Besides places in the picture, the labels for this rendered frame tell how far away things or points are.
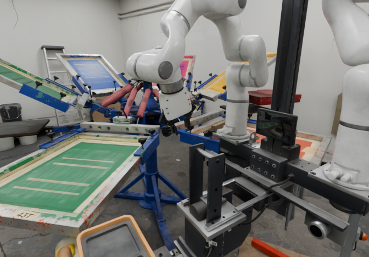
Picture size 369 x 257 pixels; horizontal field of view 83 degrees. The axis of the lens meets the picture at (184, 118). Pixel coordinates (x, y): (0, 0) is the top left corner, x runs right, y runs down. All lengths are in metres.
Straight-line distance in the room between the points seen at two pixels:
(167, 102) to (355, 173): 0.54
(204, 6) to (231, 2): 0.09
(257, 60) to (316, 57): 2.54
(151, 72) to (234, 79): 0.44
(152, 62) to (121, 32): 5.35
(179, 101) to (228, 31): 0.32
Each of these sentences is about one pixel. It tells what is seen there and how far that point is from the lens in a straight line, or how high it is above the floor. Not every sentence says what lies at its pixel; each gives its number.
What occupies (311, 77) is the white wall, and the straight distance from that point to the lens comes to 3.35.
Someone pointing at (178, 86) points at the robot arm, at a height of 1.38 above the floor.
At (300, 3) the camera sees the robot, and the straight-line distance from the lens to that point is 0.77.
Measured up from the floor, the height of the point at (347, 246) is 0.57.
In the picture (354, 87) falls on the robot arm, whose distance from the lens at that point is 0.66.
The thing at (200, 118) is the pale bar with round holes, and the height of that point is 1.03.
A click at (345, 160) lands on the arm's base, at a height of 1.20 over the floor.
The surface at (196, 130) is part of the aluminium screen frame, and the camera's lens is 1.49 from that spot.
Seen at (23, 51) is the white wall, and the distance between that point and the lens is 4.97.
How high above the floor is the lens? 1.45
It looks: 15 degrees down
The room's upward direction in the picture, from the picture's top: straight up
